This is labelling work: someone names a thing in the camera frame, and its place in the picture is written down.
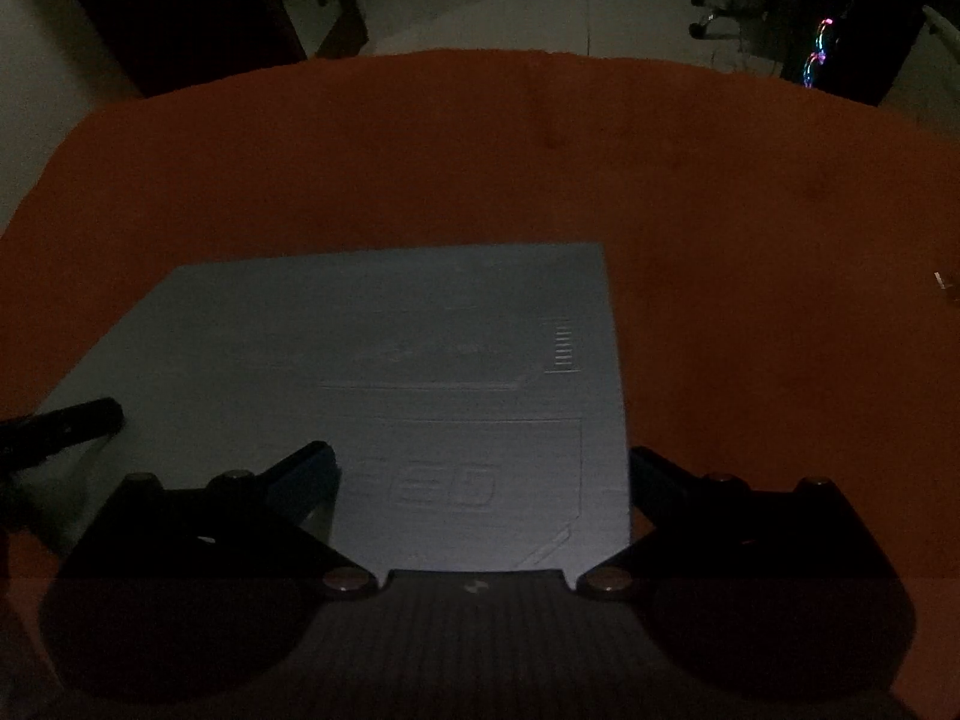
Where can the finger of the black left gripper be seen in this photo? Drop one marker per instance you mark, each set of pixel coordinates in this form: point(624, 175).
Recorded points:
point(27, 442)

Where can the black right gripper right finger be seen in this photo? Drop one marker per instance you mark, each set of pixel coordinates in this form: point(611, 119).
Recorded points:
point(667, 500)

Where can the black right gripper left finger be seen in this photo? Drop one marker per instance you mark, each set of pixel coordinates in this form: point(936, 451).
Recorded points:
point(248, 505)

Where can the white box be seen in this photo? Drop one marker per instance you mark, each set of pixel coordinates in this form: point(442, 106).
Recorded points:
point(471, 395)

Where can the red table cloth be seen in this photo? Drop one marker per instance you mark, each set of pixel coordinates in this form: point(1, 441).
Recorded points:
point(776, 255)

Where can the computer tower rgb lights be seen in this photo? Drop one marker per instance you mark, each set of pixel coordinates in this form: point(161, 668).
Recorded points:
point(813, 68)

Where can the office chair wheeled base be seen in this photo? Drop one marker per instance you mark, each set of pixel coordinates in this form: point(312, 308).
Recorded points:
point(724, 21)

